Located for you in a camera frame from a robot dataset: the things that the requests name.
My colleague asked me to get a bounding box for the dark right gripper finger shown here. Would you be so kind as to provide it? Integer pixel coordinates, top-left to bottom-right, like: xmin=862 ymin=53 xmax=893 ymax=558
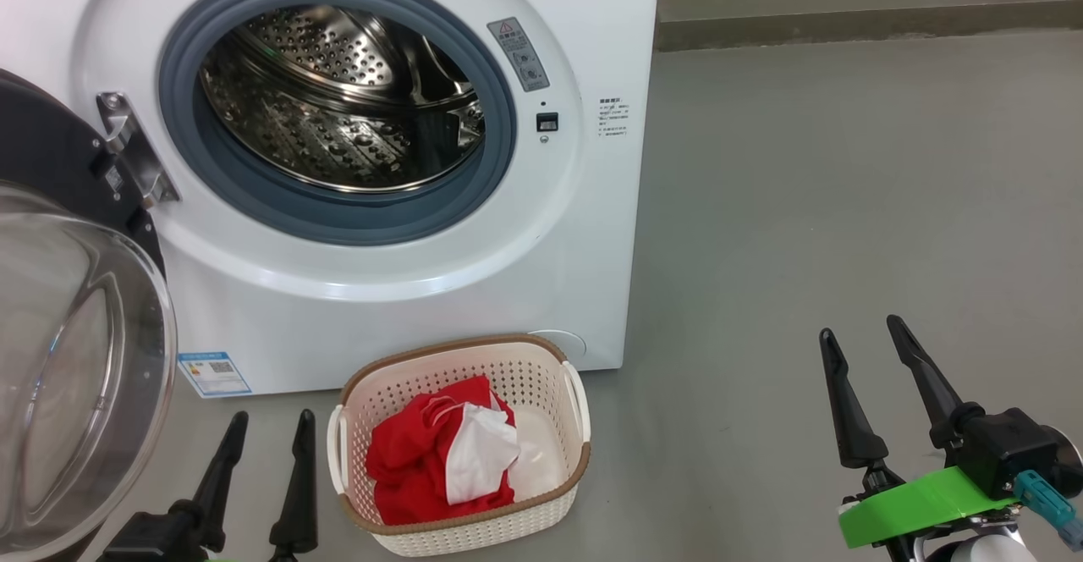
xmin=819 ymin=328 xmax=891 ymax=470
xmin=886 ymin=315 xmax=987 ymax=451

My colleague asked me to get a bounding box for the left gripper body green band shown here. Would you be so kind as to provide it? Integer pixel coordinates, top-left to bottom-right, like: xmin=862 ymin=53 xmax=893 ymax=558
xmin=97 ymin=511 xmax=238 ymax=562

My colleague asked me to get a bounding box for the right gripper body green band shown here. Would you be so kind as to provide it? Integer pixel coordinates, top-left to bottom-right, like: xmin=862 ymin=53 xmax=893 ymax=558
xmin=838 ymin=463 xmax=1020 ymax=550

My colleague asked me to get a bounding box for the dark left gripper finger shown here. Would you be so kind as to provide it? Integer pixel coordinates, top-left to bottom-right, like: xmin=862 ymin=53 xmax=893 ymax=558
xmin=269 ymin=410 xmax=319 ymax=559
xmin=173 ymin=411 xmax=250 ymax=550

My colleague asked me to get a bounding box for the red and white garment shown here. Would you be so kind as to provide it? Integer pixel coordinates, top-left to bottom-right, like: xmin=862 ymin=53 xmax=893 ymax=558
xmin=366 ymin=375 xmax=521 ymax=527

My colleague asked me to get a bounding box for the black round glass washer door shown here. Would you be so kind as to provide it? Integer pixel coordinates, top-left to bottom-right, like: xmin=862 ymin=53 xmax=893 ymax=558
xmin=0 ymin=69 xmax=179 ymax=562

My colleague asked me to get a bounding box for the cream perforated basket brown rim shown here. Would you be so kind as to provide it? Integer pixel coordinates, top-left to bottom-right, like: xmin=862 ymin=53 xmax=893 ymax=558
xmin=327 ymin=334 xmax=591 ymax=557

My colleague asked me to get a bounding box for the white front-load washing machine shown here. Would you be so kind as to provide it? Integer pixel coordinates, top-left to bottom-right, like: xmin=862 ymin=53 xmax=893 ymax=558
xmin=0 ymin=0 xmax=663 ymax=398

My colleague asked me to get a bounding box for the grey rubber door gasket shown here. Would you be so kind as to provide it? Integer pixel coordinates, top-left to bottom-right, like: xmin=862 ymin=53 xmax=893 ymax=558
xmin=158 ymin=0 xmax=518 ymax=246

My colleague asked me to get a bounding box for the silver metal door hinge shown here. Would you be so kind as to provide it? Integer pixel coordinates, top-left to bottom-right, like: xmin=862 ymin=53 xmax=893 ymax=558
xmin=96 ymin=91 xmax=180 ymax=207

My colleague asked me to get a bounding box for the perforated steel washer drum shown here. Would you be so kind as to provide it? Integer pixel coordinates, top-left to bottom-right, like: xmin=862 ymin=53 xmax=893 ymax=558
xmin=199 ymin=5 xmax=487 ymax=195

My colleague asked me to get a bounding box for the blue energy label sticker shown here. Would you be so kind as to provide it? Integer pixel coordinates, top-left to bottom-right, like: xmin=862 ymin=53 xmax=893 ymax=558
xmin=178 ymin=352 xmax=253 ymax=399

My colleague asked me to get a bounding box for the round white filter cap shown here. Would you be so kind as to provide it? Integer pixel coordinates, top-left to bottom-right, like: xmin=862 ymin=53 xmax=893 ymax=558
xmin=529 ymin=329 xmax=587 ymax=360

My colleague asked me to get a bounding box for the grey baseboard strip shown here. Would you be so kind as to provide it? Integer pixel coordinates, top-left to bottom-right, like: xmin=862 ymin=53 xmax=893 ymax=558
xmin=658 ymin=0 xmax=1083 ymax=52

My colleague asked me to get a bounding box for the small black text sticker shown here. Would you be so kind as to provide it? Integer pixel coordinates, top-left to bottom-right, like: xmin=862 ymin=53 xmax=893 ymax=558
xmin=597 ymin=96 xmax=631 ymax=140

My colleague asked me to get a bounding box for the grey warning sticker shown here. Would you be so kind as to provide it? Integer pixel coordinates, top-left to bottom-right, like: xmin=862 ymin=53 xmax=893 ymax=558
xmin=487 ymin=17 xmax=551 ymax=93

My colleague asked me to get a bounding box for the teal cable connector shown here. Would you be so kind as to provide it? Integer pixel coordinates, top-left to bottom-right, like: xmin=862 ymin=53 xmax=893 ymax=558
xmin=1013 ymin=471 xmax=1083 ymax=552

